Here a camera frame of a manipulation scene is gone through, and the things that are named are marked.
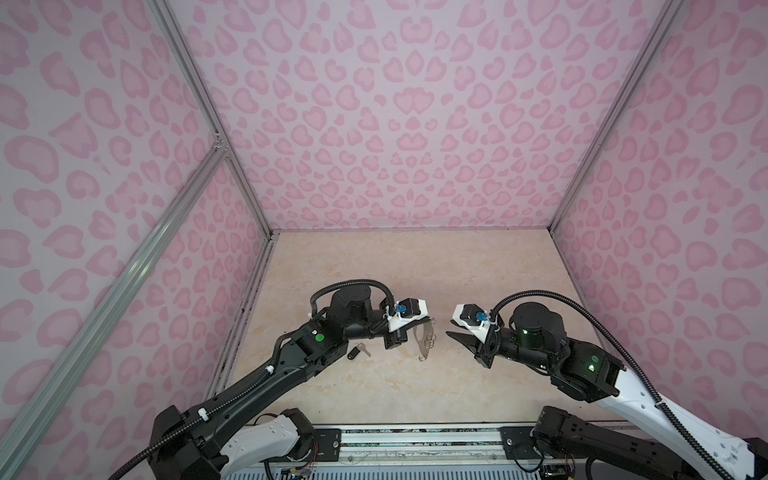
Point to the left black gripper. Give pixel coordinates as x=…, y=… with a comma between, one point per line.
x=396, y=338

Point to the diagonal aluminium frame bar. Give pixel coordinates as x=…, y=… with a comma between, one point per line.
x=39, y=413

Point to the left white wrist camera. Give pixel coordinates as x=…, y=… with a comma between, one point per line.
x=407, y=314

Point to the right corner aluminium post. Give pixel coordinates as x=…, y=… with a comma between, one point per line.
x=662, y=28

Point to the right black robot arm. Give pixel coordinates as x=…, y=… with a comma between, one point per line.
x=677, y=444

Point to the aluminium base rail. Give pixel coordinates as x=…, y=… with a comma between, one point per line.
x=283, y=447

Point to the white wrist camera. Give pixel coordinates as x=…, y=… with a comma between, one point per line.
x=407, y=314
x=475, y=320

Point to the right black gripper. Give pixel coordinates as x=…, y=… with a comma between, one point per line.
x=472, y=343

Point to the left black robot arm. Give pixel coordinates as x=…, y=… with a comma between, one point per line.
x=190, y=444

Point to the corner aluminium post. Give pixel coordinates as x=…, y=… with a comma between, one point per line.
x=662, y=28
x=166, y=19

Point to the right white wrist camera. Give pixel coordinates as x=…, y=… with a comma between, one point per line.
x=475, y=320

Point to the left corner aluminium post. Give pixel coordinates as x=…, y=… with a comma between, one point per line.
x=166, y=19

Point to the black headed key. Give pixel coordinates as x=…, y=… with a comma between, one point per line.
x=359, y=349

